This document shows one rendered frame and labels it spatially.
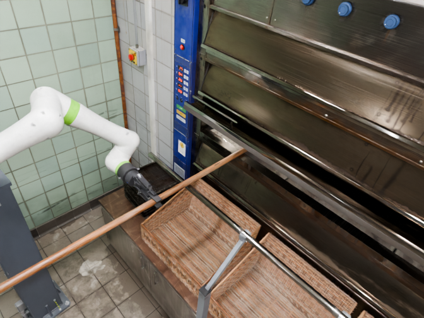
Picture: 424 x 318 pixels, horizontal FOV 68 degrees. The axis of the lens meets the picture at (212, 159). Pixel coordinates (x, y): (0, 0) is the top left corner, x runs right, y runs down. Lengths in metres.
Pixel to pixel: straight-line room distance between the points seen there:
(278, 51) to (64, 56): 1.44
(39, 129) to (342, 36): 1.16
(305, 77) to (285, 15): 0.26
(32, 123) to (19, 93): 1.00
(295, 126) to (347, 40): 0.42
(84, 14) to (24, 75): 0.53
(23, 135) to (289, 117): 1.09
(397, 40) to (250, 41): 0.60
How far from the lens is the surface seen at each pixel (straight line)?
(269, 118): 1.52
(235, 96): 1.63
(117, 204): 2.33
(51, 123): 1.33
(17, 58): 2.25
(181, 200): 2.13
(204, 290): 1.51
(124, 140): 1.62
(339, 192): 1.41
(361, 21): 1.25
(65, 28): 2.30
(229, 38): 1.58
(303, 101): 1.40
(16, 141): 1.38
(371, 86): 1.27
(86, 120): 1.53
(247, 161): 1.76
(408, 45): 1.21
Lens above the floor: 2.28
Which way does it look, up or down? 39 degrees down
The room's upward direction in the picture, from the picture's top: 6 degrees clockwise
